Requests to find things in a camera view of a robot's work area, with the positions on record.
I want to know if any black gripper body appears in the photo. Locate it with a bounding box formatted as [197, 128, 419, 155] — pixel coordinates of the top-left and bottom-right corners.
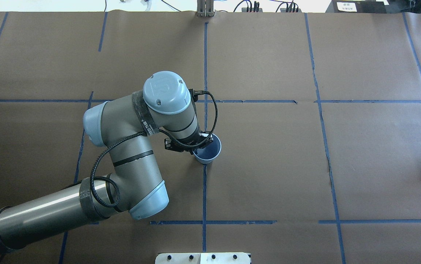
[180, 131, 214, 153]

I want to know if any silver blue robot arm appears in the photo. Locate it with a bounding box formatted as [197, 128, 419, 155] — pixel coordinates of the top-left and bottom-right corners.
[0, 71, 213, 255]

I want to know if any blue ribbed paper cup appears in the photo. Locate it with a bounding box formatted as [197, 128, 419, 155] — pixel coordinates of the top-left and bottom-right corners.
[193, 134, 222, 164]

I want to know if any orange black connector board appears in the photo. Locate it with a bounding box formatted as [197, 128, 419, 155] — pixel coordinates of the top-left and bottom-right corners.
[276, 1, 300, 13]
[238, 0, 263, 13]

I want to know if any black power supply box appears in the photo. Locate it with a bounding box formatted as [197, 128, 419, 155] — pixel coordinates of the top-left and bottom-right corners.
[325, 0, 387, 14]

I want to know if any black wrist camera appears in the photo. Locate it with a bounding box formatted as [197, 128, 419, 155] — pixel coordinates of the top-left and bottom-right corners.
[164, 137, 185, 153]

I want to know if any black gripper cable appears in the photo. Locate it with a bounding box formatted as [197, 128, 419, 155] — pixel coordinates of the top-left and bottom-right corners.
[90, 89, 219, 208]

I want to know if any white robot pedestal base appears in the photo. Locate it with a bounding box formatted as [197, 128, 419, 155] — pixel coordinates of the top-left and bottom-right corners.
[155, 252, 252, 264]

